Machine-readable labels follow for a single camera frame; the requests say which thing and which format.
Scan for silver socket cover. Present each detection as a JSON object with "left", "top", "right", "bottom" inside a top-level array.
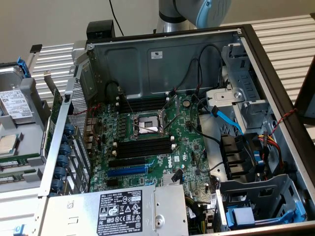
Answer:
[{"left": 158, "top": 94, "right": 179, "bottom": 128}]

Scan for CPU socket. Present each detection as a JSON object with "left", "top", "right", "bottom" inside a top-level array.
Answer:
[{"left": 131, "top": 112, "right": 170, "bottom": 138}]

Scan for thin metal locking lever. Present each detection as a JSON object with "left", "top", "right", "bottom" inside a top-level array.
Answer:
[
  {"left": 162, "top": 114, "right": 182, "bottom": 131},
  {"left": 119, "top": 89, "right": 136, "bottom": 115}
]

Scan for green Dell motherboard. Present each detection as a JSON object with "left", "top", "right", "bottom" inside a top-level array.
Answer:
[{"left": 88, "top": 91, "right": 219, "bottom": 197}]

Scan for long black expansion slot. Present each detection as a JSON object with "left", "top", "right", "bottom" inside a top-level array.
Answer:
[{"left": 108, "top": 156, "right": 146, "bottom": 168}]

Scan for blue expansion slot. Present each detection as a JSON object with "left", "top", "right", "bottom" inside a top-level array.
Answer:
[{"left": 107, "top": 166, "right": 149, "bottom": 177}]

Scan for silver chipset heatsink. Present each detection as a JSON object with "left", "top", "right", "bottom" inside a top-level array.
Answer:
[{"left": 161, "top": 172, "right": 184, "bottom": 187}]

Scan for open grey PC case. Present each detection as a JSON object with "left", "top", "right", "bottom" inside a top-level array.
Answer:
[{"left": 38, "top": 23, "right": 315, "bottom": 236}]

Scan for black plastic fan shroud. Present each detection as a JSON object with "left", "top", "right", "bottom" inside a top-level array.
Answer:
[{"left": 220, "top": 132, "right": 259, "bottom": 183}]

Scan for tall silver drive bay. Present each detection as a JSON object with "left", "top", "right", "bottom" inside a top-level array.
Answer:
[{"left": 220, "top": 43, "right": 263, "bottom": 104}]

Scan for black box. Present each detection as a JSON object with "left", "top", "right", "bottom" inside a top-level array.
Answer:
[{"left": 86, "top": 21, "right": 116, "bottom": 45}]

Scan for blue plastic latch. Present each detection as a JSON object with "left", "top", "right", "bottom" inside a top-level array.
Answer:
[{"left": 253, "top": 149, "right": 265, "bottom": 171}]

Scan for grey disk bay cage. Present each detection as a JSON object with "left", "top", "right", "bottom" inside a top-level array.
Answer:
[{"left": 216, "top": 173, "right": 308, "bottom": 233}]

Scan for silver power supply black label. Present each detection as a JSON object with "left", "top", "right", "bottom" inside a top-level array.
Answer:
[{"left": 45, "top": 184, "right": 190, "bottom": 236}]

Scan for grey parts rack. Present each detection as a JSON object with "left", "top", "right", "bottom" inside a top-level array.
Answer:
[{"left": 0, "top": 62, "right": 53, "bottom": 195}]

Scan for blue disk caddy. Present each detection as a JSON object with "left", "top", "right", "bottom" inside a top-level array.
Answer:
[{"left": 225, "top": 196, "right": 308, "bottom": 231}]

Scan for hard disk white label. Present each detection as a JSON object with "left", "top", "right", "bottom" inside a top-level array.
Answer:
[{"left": 0, "top": 65, "right": 35, "bottom": 125}]

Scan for dark framed panel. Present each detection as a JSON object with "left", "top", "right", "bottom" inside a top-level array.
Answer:
[{"left": 294, "top": 55, "right": 315, "bottom": 126}]

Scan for silver CPU chip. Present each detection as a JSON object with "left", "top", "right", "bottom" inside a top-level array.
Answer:
[{"left": 0, "top": 134, "right": 19, "bottom": 155}]

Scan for small blue clip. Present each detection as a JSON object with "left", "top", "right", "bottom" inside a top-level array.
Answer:
[{"left": 13, "top": 224, "right": 27, "bottom": 236}]

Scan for thick black wire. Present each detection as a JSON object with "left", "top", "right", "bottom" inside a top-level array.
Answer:
[{"left": 189, "top": 97, "right": 222, "bottom": 146}]

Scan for blue SATA wire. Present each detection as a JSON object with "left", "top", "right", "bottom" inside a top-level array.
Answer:
[{"left": 210, "top": 105, "right": 244, "bottom": 135}]

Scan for short black loop wire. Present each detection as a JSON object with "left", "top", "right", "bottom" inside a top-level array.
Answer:
[{"left": 105, "top": 80, "right": 122, "bottom": 99}]

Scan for black looping wire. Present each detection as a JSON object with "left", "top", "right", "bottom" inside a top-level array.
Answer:
[{"left": 197, "top": 44, "right": 223, "bottom": 96}]

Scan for silver drive bay bracket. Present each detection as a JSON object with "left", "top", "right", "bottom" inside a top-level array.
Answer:
[{"left": 205, "top": 87, "right": 247, "bottom": 111}]

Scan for thin red wire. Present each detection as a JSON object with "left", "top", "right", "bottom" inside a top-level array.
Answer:
[{"left": 73, "top": 102, "right": 101, "bottom": 116}]

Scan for power supply wire bundle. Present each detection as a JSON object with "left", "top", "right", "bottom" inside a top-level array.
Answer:
[{"left": 184, "top": 195, "right": 217, "bottom": 236}]

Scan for green graphics card silver bracket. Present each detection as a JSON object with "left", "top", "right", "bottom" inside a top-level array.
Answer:
[{"left": 40, "top": 70, "right": 64, "bottom": 162}]

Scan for silver corner bracket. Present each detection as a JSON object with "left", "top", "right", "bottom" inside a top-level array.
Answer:
[{"left": 71, "top": 40, "right": 89, "bottom": 72}]

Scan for thin black wall cable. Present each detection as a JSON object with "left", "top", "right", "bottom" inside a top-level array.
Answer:
[{"left": 108, "top": 0, "right": 125, "bottom": 36}]

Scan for yellow red power wires connector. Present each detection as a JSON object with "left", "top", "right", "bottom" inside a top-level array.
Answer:
[{"left": 255, "top": 131, "right": 285, "bottom": 170}]

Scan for red black twisted wire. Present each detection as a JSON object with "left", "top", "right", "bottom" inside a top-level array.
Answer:
[{"left": 269, "top": 108, "right": 298, "bottom": 138}]

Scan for blue plastic disk rail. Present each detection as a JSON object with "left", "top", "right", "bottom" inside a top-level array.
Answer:
[{"left": 16, "top": 56, "right": 32, "bottom": 79}]

